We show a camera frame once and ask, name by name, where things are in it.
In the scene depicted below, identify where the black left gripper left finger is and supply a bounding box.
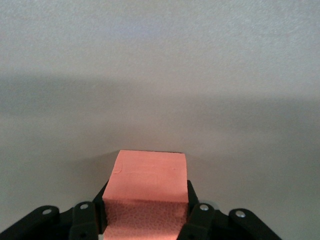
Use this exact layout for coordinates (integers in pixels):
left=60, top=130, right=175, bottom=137
left=4, top=181, right=109, bottom=240

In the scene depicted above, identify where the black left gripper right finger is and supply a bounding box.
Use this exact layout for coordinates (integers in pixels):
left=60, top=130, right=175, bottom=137
left=177, top=179, right=282, bottom=240

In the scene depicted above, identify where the orange foam cube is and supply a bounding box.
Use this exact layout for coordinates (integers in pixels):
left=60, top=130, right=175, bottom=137
left=102, top=149, right=189, bottom=240

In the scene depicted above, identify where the large table cover mat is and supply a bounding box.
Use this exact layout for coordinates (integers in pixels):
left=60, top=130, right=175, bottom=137
left=0, top=0, right=320, bottom=240

